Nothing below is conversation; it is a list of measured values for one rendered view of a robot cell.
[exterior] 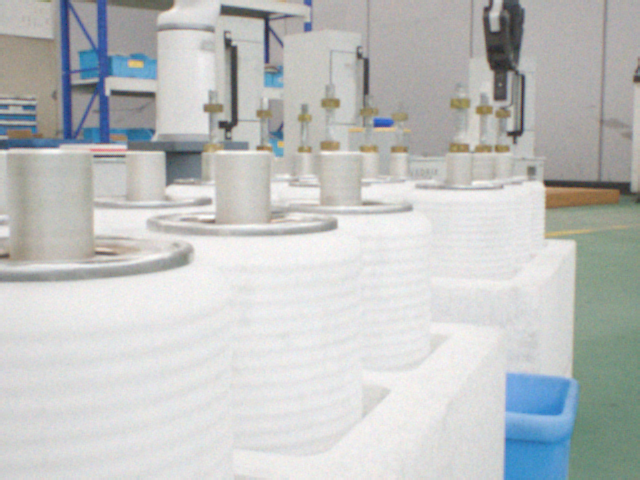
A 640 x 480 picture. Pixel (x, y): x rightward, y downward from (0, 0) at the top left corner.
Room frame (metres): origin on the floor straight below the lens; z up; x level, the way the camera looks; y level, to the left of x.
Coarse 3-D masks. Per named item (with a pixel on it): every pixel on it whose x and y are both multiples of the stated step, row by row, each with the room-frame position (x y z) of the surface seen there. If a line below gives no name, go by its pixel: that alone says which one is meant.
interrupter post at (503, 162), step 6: (498, 156) 0.95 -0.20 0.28; (504, 156) 0.95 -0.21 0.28; (510, 156) 0.95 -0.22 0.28; (498, 162) 0.95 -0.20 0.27; (504, 162) 0.95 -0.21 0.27; (510, 162) 0.95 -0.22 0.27; (498, 168) 0.95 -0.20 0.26; (504, 168) 0.95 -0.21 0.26; (510, 168) 0.95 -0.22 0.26; (498, 174) 0.95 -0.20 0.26; (504, 174) 0.95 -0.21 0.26; (510, 174) 0.95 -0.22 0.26
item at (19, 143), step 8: (0, 144) 5.40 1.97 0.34; (8, 144) 5.32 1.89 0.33; (16, 144) 5.25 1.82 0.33; (24, 144) 5.18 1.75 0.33; (32, 144) 5.12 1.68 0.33; (40, 144) 5.12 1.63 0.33; (48, 144) 5.16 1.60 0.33; (56, 144) 5.20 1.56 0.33; (64, 144) 5.24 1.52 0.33; (72, 144) 5.28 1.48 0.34; (80, 144) 5.31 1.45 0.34; (88, 144) 5.35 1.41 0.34
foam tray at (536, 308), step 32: (544, 256) 0.84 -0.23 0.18; (448, 288) 0.66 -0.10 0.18; (480, 288) 0.66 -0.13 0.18; (512, 288) 0.65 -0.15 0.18; (544, 288) 0.68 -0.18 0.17; (448, 320) 0.66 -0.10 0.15; (480, 320) 0.66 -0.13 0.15; (512, 320) 0.65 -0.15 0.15; (544, 320) 0.69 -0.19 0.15; (512, 352) 0.65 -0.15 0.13; (544, 352) 0.70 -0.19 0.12
